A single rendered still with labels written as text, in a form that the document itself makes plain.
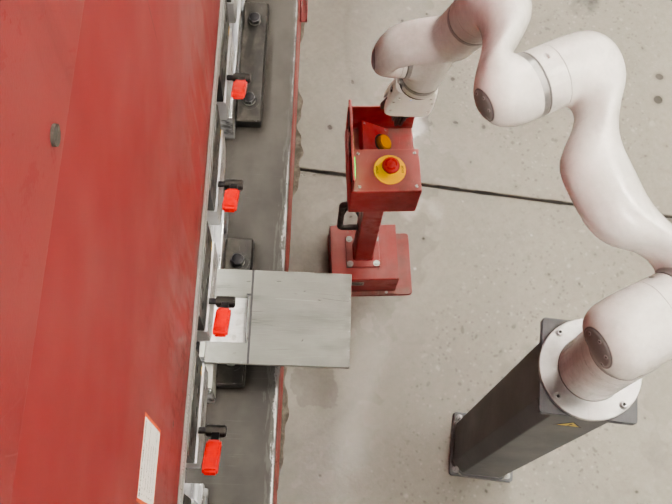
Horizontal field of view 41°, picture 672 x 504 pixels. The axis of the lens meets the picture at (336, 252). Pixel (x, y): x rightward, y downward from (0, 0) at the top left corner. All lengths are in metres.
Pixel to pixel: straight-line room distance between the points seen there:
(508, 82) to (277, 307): 0.62
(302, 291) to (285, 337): 0.09
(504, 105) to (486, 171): 1.62
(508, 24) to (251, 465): 0.92
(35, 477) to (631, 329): 0.93
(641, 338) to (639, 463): 1.51
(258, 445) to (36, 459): 1.21
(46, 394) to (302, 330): 1.13
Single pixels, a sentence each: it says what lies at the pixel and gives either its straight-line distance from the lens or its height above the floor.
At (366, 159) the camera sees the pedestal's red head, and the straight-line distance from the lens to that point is 2.05.
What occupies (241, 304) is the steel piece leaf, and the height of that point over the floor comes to 1.00.
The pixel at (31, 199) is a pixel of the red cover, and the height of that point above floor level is 2.20.
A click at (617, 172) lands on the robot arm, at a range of 1.36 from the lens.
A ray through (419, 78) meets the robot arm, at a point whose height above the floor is 1.09.
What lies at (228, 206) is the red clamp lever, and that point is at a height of 1.31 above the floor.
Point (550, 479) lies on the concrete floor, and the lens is 2.73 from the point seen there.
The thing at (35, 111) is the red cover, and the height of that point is 2.22.
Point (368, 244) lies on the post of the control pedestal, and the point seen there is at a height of 0.25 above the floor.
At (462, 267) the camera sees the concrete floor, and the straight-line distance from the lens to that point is 2.81.
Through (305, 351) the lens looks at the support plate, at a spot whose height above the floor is 1.00.
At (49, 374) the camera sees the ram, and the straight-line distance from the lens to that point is 0.58.
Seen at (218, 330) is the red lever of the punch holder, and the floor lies 1.31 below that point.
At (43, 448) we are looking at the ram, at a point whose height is 2.06.
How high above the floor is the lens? 2.61
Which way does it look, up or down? 70 degrees down
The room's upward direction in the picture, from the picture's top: 8 degrees clockwise
